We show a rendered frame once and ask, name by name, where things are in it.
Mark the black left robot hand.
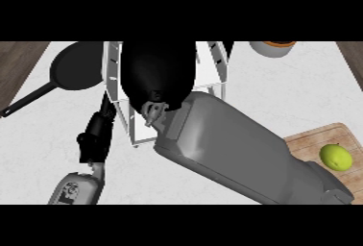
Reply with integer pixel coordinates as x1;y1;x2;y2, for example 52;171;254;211
77;90;119;165

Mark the wooden cutting board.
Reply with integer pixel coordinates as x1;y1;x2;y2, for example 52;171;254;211
282;122;363;206

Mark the black frying pan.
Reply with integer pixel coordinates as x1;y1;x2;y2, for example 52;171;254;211
0;41;107;118

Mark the pale grey pot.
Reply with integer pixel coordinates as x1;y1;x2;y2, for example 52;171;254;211
248;40;299;59

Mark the green round fruit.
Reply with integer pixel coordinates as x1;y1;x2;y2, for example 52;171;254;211
319;143;355;172

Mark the white wire tiered basket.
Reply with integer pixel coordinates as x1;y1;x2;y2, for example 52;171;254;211
102;40;235;149

